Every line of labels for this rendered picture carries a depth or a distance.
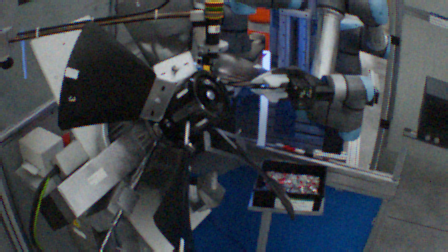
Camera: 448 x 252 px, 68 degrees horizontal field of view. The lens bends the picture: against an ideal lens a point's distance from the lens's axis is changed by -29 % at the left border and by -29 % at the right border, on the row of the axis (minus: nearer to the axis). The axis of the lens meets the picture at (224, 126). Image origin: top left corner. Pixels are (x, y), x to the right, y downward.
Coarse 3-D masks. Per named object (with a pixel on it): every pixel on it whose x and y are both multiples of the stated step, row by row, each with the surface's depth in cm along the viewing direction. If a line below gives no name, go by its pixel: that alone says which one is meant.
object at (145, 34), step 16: (128, 0) 105; (144, 0) 106; (160, 0) 106; (176, 0) 107; (192, 0) 109; (144, 32) 103; (160, 32) 103; (176, 32) 103; (192, 32) 104; (144, 48) 102; (160, 48) 102; (176, 48) 102
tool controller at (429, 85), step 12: (432, 84) 109; (444, 84) 109; (432, 96) 105; (444, 96) 104; (432, 108) 108; (444, 108) 105; (420, 120) 114; (432, 120) 110; (444, 120) 107; (420, 132) 116; (432, 132) 113; (444, 132) 110; (444, 144) 113
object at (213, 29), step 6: (210, 24) 98; (216, 24) 98; (210, 30) 99; (216, 30) 99; (210, 36) 100; (216, 36) 100; (210, 42) 100; (216, 42) 101; (210, 54) 102; (216, 54) 102
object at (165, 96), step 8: (160, 80) 91; (152, 88) 91; (160, 88) 92; (168, 88) 94; (152, 96) 92; (160, 96) 93; (168, 96) 95; (152, 104) 93; (160, 104) 94; (168, 104) 96; (144, 112) 93; (160, 112) 95; (152, 120) 95
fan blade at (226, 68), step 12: (228, 60) 126; (216, 72) 118; (228, 72) 117; (240, 72) 118; (252, 72) 120; (264, 72) 124; (228, 84) 108; (240, 84) 109; (252, 84) 111; (264, 84) 114
